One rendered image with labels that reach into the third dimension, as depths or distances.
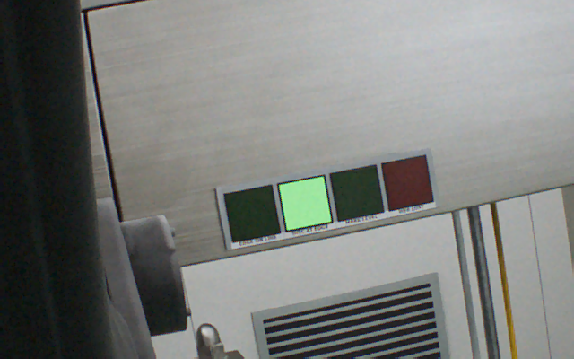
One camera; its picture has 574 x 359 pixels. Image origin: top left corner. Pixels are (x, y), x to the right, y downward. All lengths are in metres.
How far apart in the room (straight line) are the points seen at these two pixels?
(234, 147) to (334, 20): 0.18
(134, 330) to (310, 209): 0.97
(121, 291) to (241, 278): 3.33
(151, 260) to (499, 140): 1.03
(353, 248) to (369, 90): 2.43
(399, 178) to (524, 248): 2.62
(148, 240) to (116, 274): 0.02
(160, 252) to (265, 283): 3.32
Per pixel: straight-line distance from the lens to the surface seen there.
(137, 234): 0.38
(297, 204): 1.30
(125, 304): 0.35
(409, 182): 1.33
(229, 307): 3.68
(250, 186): 1.29
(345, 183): 1.31
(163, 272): 0.37
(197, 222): 1.29
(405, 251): 3.79
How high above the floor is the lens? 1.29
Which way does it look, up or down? 3 degrees down
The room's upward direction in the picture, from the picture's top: 10 degrees counter-clockwise
